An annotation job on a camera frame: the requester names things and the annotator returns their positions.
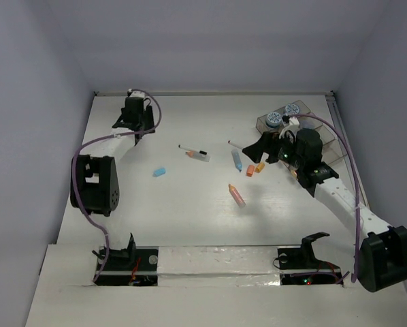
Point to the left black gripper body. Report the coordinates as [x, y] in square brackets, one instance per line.
[146, 119]

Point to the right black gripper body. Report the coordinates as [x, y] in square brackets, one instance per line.
[286, 152]

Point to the blue lidded jar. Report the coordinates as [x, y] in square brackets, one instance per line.
[292, 109]
[273, 120]

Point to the red capped white marker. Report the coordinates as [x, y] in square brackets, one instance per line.
[235, 145]

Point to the clear purple clip jar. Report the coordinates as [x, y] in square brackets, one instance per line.
[308, 125]

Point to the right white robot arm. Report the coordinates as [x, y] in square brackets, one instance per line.
[380, 258]

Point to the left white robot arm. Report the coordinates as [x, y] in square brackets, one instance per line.
[94, 177]

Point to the yellow eraser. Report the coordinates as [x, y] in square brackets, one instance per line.
[259, 167]

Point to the orange eraser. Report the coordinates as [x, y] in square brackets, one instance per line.
[250, 170]

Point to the clear tiered organizer box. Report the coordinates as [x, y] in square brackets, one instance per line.
[331, 153]

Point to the blue pencil shaped highlighter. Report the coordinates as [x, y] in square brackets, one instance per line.
[236, 159]

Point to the pink pencil shaped highlighter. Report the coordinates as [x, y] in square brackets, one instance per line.
[236, 196]

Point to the blue eraser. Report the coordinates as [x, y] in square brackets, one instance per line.
[159, 172]

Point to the clear pencil shaped eraser case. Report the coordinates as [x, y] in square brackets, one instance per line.
[198, 156]

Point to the black capped white marker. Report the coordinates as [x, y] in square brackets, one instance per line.
[192, 150]

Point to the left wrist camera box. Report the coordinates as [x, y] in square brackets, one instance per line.
[136, 93]

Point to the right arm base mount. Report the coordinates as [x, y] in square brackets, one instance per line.
[298, 265]

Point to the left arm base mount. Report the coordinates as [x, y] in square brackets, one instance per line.
[129, 266]

